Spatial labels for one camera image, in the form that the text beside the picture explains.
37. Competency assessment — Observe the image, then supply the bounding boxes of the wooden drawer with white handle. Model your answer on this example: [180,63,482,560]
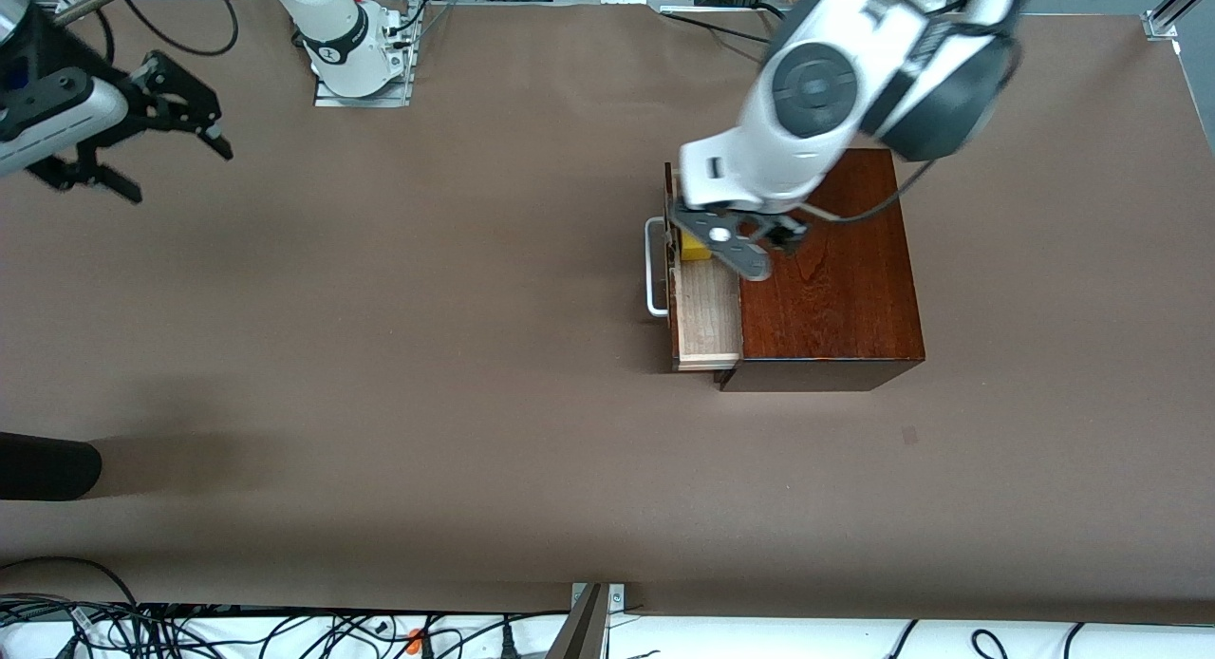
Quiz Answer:
[645,162,744,373]

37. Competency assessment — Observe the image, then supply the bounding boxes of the dark brown wooden cabinet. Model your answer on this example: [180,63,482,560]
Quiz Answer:
[717,148,927,393]

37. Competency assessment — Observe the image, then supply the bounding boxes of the black cylinder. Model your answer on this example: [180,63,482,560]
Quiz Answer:
[0,431,103,502]

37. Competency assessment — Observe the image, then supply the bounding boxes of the brown paper table cover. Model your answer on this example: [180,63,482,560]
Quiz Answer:
[0,0,1215,617]

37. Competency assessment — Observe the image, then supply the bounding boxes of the black cable with metal plug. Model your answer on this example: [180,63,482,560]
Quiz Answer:
[52,0,129,26]

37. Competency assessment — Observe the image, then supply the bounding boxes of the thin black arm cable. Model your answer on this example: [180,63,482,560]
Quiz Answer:
[114,0,240,58]

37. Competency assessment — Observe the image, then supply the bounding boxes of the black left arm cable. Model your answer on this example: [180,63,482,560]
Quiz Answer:
[805,156,941,226]

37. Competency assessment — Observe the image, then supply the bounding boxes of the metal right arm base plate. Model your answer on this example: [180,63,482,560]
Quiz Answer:
[313,68,415,109]

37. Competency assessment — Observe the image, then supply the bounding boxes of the black base cable bundle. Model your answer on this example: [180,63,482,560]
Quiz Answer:
[375,0,458,52]

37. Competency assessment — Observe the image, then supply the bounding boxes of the black looped floor cable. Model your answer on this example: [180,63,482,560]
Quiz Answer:
[0,556,143,631]

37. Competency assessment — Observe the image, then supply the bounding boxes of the metal frame post with bracket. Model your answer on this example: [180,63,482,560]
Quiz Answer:
[546,582,627,659]

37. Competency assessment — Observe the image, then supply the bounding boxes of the aluminium frame profile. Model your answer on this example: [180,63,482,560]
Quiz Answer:
[1143,0,1215,41]

